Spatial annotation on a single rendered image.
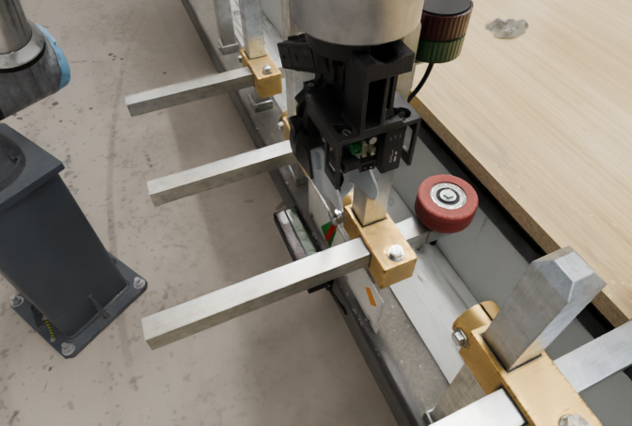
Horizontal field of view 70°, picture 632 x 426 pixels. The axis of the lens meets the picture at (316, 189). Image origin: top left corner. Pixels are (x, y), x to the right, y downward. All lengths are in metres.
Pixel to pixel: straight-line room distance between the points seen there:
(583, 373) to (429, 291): 0.43
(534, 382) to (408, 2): 0.32
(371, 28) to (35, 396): 1.49
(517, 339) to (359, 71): 0.25
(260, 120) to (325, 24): 0.76
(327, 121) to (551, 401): 0.29
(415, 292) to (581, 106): 0.42
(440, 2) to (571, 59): 0.54
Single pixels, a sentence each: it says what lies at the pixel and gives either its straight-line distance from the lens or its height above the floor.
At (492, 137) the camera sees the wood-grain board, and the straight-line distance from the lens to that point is 0.74.
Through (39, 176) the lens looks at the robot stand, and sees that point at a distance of 1.23.
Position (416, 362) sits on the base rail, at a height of 0.70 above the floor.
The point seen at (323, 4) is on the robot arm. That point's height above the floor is 1.24.
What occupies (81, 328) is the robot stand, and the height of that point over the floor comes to 0.03.
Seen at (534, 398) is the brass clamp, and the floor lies 0.97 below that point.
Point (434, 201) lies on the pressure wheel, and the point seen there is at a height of 0.91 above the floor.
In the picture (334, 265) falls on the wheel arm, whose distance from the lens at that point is 0.59.
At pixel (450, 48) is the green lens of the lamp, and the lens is 0.47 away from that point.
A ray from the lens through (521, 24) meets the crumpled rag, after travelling 1.02.
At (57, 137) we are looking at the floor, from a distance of 2.34.
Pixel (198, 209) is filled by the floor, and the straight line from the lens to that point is 1.81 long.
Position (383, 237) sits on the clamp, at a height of 0.87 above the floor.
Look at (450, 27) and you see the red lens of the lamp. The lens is 0.45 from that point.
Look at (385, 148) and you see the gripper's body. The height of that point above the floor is 1.12.
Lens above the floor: 1.37
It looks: 49 degrees down
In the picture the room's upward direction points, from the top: straight up
